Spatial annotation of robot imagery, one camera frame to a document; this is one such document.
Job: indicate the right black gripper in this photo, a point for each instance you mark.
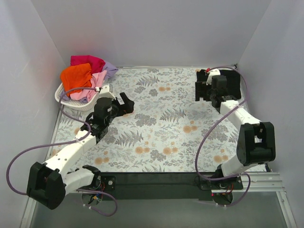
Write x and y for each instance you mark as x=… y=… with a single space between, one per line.
x=202 y=88

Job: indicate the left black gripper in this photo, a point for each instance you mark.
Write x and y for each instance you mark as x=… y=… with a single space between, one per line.
x=119 y=107

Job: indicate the black t shirt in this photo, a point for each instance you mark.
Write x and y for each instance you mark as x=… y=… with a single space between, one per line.
x=233 y=81

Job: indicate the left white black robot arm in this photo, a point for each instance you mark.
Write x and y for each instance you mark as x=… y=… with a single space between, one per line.
x=51 y=181

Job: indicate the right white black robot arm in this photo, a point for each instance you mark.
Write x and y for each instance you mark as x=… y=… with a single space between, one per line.
x=256 y=139

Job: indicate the pink t shirt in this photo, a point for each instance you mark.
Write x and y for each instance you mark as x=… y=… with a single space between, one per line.
x=86 y=95

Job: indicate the lavender t shirt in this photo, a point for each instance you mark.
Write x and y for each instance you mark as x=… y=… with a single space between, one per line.
x=110 y=70

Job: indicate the floral patterned table mat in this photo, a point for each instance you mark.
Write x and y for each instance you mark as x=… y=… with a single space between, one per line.
x=167 y=131

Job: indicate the magenta t shirt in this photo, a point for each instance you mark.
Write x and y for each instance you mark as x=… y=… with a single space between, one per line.
x=96 y=63

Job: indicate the orange t shirt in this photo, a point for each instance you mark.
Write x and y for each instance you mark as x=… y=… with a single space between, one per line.
x=76 y=77

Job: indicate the white plastic laundry basket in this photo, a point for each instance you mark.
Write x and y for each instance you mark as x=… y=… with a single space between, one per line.
x=75 y=105

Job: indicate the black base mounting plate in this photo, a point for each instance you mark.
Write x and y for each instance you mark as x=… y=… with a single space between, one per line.
x=161 y=185

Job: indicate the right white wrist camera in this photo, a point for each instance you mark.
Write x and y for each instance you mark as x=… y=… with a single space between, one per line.
x=211 y=73

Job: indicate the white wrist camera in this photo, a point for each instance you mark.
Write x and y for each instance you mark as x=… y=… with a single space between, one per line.
x=211 y=73
x=106 y=91

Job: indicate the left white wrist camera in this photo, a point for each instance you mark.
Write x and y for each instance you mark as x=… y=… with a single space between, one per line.
x=106 y=91

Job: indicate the aluminium frame rail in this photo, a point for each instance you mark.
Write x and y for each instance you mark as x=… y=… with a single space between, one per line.
x=265 y=182

